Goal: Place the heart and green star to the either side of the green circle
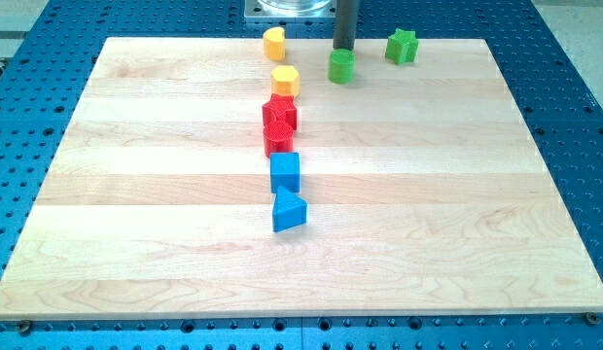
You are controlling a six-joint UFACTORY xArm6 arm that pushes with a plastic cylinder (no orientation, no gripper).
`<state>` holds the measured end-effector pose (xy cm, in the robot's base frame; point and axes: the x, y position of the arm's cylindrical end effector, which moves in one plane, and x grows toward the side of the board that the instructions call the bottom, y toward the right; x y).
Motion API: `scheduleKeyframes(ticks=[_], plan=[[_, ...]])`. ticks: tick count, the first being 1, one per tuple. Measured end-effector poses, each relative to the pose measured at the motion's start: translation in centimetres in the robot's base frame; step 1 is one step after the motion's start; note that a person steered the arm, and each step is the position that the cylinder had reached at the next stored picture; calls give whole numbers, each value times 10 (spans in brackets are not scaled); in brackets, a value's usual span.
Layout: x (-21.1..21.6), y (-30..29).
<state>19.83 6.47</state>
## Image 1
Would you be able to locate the blue triangle block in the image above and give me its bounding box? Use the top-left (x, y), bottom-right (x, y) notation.
top-left (272, 187), bottom-right (307, 232)

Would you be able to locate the blue cube block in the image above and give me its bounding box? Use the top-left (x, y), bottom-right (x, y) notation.
top-left (269, 152), bottom-right (301, 193)

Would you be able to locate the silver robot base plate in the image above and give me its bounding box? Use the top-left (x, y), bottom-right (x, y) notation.
top-left (244, 0), bottom-right (337, 19)

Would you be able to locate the yellow heart block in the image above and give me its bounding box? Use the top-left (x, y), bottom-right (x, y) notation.
top-left (263, 26), bottom-right (286, 62)

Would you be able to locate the light wooden board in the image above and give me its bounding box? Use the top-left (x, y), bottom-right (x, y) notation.
top-left (0, 37), bottom-right (603, 320)

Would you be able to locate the red cylinder block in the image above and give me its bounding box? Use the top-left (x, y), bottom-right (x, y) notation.
top-left (263, 121), bottom-right (294, 158)

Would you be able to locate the yellow hexagon block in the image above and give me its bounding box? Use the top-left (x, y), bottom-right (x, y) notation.
top-left (270, 65), bottom-right (301, 97)

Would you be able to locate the blue perforated metal table plate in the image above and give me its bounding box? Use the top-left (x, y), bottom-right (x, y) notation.
top-left (0, 1), bottom-right (603, 349)

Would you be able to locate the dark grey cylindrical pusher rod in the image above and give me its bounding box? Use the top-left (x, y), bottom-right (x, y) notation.
top-left (333, 0), bottom-right (360, 51)

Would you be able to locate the green star block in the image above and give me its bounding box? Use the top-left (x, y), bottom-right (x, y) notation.
top-left (384, 28), bottom-right (418, 65)

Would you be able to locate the red star block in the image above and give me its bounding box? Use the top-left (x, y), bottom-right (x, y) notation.
top-left (262, 93), bottom-right (298, 130)

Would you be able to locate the green cylinder block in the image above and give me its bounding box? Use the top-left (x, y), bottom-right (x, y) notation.
top-left (328, 49), bottom-right (355, 84)

